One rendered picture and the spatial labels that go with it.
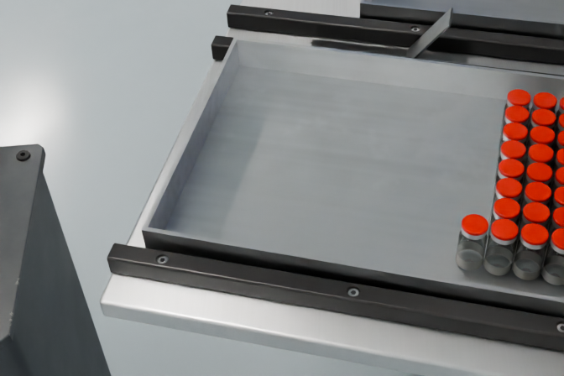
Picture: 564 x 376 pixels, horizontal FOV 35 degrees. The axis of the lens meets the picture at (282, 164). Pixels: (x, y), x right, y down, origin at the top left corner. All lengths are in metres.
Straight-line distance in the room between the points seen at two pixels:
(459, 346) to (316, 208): 0.17
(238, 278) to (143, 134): 1.49
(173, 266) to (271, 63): 0.28
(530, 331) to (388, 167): 0.21
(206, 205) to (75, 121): 1.49
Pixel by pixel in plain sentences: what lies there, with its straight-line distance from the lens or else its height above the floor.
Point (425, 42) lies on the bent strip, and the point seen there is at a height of 0.91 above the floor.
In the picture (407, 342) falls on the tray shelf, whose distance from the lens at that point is 0.69.
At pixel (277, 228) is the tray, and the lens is 0.76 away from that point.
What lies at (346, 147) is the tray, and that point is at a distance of 0.82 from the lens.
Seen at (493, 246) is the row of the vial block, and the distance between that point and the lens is 0.71.
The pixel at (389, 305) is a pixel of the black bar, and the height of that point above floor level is 0.90.
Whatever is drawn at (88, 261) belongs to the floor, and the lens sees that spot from 1.93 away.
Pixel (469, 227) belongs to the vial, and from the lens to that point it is 0.70.
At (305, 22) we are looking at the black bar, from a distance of 0.94.
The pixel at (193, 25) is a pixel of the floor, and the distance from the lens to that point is 2.50.
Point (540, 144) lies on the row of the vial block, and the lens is 0.78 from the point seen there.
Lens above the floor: 1.45
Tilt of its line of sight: 45 degrees down
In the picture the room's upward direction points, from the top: 4 degrees counter-clockwise
